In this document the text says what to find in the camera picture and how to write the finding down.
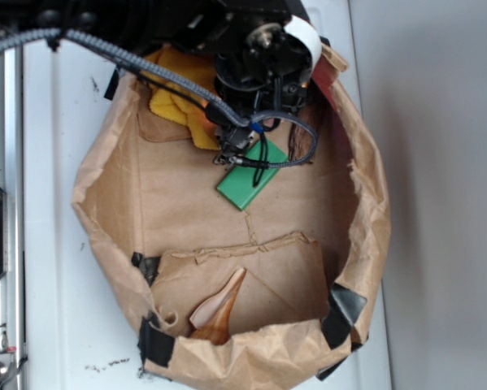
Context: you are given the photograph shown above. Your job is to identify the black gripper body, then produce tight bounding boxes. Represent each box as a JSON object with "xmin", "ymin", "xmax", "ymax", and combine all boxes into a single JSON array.
[{"xmin": 215, "ymin": 15, "xmax": 312, "ymax": 117}]

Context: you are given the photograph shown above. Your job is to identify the yellow knitted cloth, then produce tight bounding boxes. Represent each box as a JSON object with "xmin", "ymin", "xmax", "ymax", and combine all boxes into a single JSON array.
[{"xmin": 138, "ymin": 46, "xmax": 218, "ymax": 150}]

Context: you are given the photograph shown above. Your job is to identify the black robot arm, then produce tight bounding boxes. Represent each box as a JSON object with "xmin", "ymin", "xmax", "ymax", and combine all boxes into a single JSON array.
[{"xmin": 0, "ymin": 1, "xmax": 317, "ymax": 126}]

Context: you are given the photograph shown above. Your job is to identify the green plastic block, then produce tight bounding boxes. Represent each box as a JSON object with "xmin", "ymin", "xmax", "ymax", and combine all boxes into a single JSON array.
[{"xmin": 216, "ymin": 141, "xmax": 288, "ymax": 210}]

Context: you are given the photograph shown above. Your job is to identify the brown paper bag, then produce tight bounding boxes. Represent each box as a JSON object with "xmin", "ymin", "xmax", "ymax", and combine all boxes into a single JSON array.
[{"xmin": 72, "ymin": 47, "xmax": 390, "ymax": 389}]

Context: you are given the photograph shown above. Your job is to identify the black tape front right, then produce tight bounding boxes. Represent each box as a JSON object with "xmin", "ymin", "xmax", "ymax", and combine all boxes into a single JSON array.
[{"xmin": 315, "ymin": 282, "xmax": 368, "ymax": 381}]

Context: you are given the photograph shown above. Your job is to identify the black tape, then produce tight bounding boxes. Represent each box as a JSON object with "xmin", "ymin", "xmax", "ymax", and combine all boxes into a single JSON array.
[
  {"xmin": 137, "ymin": 318, "xmax": 176, "ymax": 368},
  {"xmin": 315, "ymin": 282, "xmax": 368, "ymax": 381}
]

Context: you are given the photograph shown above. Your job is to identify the tan conch shell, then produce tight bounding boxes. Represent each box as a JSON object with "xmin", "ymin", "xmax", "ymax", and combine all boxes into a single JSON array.
[{"xmin": 189, "ymin": 268, "xmax": 246, "ymax": 345}]

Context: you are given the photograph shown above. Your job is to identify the black tape front left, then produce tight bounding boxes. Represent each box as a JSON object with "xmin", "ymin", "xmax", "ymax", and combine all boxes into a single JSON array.
[{"xmin": 137, "ymin": 318, "xmax": 176, "ymax": 368}]

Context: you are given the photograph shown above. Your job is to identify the braided grey cable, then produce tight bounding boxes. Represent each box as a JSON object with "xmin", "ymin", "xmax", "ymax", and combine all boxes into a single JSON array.
[{"xmin": 0, "ymin": 28, "xmax": 320, "ymax": 170}]

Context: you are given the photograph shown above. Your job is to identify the aluminium frame rail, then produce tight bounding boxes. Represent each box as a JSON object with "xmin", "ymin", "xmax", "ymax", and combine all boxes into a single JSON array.
[{"xmin": 0, "ymin": 49, "xmax": 28, "ymax": 389}]

